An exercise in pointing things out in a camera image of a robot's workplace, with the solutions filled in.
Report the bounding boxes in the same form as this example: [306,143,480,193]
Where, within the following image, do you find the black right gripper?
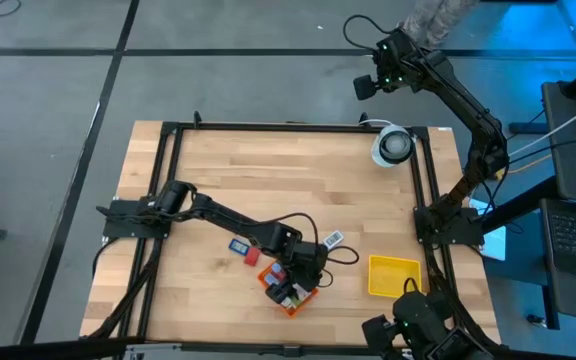
[352,62,404,101]

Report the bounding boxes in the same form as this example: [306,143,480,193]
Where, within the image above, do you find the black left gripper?
[266,239,329,306]

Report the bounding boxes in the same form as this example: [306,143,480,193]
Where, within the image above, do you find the orange plastic basket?
[257,259,321,319]

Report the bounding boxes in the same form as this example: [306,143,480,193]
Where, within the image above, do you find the red box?
[243,246,263,268]

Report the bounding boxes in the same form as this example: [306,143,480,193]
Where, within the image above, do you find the yellow plastic basket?
[367,254,424,300]

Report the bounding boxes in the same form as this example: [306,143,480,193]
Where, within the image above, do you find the person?
[399,0,480,50]

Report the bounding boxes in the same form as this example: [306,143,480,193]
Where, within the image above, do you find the white sheet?
[467,197,508,262]

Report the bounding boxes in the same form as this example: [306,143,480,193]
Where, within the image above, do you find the dark grey desk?
[539,79,576,331]

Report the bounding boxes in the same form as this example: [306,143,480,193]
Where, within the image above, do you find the black overhead crossbar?
[0,335,576,360]

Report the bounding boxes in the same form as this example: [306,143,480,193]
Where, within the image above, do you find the small black floor object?
[526,312,550,330]

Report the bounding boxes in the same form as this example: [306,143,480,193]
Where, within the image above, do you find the white lamp cable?
[357,117,394,129]

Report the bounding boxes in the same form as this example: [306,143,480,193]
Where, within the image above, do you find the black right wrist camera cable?
[341,13,387,52]

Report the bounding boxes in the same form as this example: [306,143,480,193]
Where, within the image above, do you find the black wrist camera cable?
[341,13,387,52]
[277,211,361,290]

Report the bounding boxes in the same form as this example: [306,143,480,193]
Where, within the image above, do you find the black left wrist camera cable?
[277,211,361,290]

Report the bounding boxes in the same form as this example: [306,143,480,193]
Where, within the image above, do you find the black table frame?
[80,110,502,351]

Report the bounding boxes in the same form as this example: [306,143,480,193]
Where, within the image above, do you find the yellow power plug cable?
[490,153,554,182]

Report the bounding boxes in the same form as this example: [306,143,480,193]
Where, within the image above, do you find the white slanting cable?
[467,94,576,201]

